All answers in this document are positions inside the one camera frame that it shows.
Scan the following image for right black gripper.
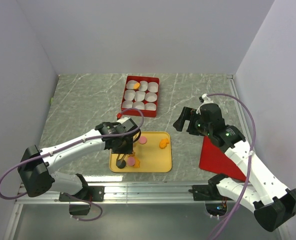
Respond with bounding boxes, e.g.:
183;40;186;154
172;106;212;137

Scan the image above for metal tongs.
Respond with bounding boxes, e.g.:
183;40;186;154
116;153;127;169

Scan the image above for pink round cookie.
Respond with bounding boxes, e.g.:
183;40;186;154
126;156;136;167
138;136;148;145

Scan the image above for round tan cookie top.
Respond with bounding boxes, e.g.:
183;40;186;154
133;82;140;90

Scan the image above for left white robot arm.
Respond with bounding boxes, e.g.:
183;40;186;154
17;117;141;201

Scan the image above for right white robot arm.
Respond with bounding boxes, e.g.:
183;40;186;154
173;103;296;232

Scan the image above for black round cookie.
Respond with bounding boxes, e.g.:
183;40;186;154
116;160;127;169

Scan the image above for orange fish cookie lower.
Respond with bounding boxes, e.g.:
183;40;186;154
133;157;141;168

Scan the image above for orange fish cookie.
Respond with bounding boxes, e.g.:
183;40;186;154
133;157;141;168
159;138;170;149

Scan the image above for yellow tray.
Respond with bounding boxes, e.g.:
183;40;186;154
109;131;172;173

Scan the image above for orange fish cookie right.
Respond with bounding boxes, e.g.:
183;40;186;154
159;138;170;149

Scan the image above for white paper cup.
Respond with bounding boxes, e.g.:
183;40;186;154
121;100;133;109
147;82;159;93
144;92;158;103
126;80;139;90
132;101;145;110
123;89;136;101
144;102;157;111
134;90;146;102
138;80;148;92

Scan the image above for red box lid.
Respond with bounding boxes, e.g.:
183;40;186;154
198;137;246;182

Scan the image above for red cookie box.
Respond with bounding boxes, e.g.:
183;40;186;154
120;75;161;118

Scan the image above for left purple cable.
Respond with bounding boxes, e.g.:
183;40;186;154
0;109;145;222

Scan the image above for purple cable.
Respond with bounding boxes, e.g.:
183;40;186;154
0;109;145;222
206;92;257;240

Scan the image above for aluminium rail front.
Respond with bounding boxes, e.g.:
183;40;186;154
15;181;259;205

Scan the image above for aluminium rail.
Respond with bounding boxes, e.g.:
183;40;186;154
15;181;259;205
226;74;253;144

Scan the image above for aluminium rail right side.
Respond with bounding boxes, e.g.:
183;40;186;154
226;74;253;144

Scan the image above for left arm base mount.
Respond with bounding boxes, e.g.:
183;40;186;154
58;186;105;217

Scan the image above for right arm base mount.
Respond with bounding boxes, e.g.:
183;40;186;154
188;184;231;220

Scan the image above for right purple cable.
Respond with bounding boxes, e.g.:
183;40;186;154
206;92;257;240

